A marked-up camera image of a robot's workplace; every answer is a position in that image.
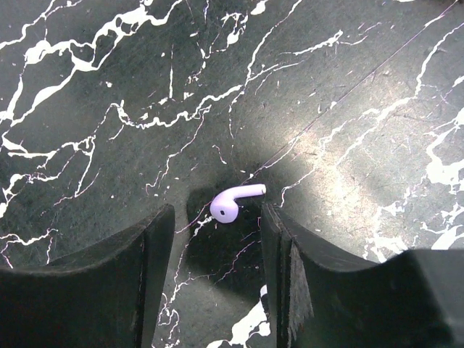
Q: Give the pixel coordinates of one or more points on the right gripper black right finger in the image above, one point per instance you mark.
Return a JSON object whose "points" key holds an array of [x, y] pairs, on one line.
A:
{"points": [[320, 295]]}

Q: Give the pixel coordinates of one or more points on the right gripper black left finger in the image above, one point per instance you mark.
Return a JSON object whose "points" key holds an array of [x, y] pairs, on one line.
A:
{"points": [[106, 295]]}

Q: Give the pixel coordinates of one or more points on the purple wireless earbud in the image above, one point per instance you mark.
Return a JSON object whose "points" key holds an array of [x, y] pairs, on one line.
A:
{"points": [[224, 207]]}

